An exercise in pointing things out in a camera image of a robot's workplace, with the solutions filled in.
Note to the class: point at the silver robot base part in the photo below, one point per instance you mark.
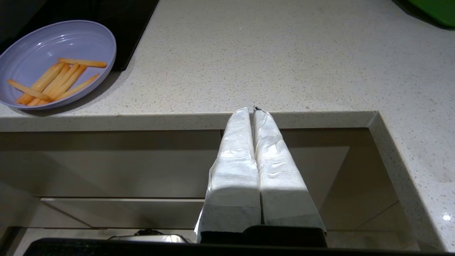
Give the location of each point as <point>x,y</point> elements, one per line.
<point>153,239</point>

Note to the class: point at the green plastic tray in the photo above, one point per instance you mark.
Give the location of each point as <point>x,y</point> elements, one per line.
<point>437,10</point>

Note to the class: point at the black induction cooktop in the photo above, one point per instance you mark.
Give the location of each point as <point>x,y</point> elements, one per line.
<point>117,21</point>

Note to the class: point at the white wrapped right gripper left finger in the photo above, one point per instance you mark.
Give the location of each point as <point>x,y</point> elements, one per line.
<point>234,177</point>

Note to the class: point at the purple plastic plate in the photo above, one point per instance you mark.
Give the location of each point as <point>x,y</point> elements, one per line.
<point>53,39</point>

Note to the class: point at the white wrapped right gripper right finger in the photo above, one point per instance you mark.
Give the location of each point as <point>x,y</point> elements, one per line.
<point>280,185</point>

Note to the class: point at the orange french fry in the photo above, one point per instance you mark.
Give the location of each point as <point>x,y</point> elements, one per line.
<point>62,80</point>
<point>78,73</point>
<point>28,90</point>
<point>81,63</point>
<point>43,81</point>
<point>51,83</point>
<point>76,87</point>

